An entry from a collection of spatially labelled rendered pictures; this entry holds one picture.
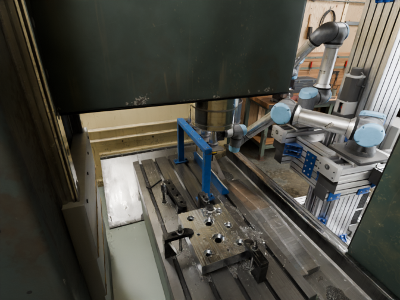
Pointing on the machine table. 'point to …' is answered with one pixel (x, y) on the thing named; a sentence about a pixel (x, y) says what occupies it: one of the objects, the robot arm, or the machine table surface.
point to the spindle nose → (215, 115)
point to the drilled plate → (211, 263)
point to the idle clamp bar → (175, 196)
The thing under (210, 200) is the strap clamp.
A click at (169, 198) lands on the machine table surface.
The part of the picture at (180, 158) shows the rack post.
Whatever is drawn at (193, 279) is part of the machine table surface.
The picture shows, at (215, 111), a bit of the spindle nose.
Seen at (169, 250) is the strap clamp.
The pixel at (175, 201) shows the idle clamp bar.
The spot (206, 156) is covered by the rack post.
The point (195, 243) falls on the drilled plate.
